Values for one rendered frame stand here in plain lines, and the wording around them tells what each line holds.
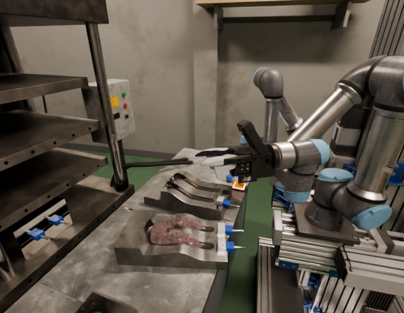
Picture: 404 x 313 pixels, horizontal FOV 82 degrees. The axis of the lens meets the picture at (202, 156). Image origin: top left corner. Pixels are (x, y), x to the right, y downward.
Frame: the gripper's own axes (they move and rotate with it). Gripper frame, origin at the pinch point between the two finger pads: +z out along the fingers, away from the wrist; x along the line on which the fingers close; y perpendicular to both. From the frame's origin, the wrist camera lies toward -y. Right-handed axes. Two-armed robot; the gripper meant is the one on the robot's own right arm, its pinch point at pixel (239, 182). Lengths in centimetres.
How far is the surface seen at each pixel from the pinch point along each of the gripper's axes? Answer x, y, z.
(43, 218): -80, -82, -8
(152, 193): -34, -48, -1
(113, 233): -66, -54, 5
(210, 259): -68, 2, -1
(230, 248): -60, 9, -2
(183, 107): 165, -119, -3
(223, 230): -51, 3, -3
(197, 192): -26.2, -20.5, -3.7
